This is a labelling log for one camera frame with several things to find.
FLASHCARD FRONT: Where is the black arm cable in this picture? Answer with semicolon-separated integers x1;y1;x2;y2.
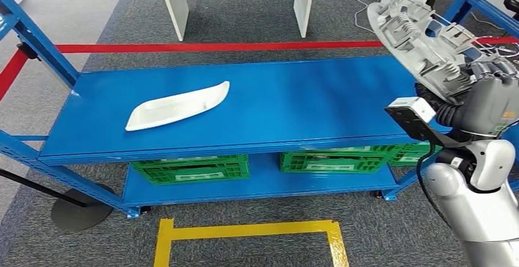
416;153;453;227

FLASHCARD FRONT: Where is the green plastic crate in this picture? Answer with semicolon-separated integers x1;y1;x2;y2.
130;154;250;186
280;145;396;175
388;142;444;167

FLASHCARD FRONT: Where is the white curved plastic part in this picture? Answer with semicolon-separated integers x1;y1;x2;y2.
124;81;231;132

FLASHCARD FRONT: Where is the white table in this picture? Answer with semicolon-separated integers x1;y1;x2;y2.
155;0;318;42

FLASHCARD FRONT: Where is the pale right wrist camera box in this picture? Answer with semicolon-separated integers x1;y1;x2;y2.
384;96;438;141

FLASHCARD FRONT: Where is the black stanchion with round base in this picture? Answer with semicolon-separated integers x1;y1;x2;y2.
0;167;114;233

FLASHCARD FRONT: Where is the red barrier tape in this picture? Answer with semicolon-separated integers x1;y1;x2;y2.
0;36;519;102

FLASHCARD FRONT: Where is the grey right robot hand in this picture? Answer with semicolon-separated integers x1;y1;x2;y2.
458;59;519;136

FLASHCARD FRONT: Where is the black stool with chrome base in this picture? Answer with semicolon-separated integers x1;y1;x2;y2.
472;0;519;61

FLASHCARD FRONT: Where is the white floor cable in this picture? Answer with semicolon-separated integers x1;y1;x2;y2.
312;0;378;35

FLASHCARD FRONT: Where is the blue metal shelf rack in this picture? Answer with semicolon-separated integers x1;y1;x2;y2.
0;0;519;220

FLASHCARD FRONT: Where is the grey plastic wheel hubcap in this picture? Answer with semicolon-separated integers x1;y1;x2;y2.
367;0;493;105

